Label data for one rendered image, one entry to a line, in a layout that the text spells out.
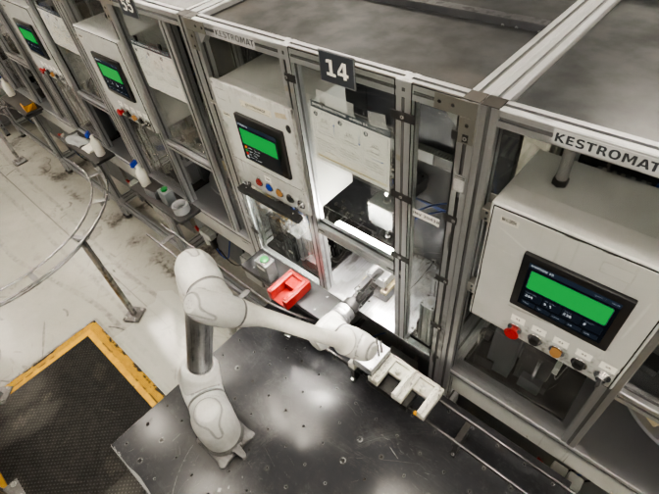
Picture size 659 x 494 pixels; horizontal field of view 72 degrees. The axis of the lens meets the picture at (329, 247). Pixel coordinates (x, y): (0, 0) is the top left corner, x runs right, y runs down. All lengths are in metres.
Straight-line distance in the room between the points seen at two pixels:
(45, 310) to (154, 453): 2.07
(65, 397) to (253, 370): 1.55
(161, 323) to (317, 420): 1.71
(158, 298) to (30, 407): 1.00
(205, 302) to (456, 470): 1.15
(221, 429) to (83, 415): 1.55
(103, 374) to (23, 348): 0.72
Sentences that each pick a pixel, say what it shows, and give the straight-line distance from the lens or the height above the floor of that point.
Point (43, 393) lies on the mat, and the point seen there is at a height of 0.01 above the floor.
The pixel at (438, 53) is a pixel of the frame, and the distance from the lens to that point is 1.33.
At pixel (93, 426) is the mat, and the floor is 0.01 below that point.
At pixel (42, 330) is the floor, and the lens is 3.88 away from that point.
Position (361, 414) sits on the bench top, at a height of 0.68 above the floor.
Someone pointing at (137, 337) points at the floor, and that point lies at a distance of 3.44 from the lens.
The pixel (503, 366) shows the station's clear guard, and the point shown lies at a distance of 1.70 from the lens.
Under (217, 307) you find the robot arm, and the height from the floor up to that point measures 1.47.
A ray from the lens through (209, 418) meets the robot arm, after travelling 1.85.
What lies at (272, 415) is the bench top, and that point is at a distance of 2.09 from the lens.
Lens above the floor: 2.56
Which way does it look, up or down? 47 degrees down
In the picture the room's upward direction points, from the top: 8 degrees counter-clockwise
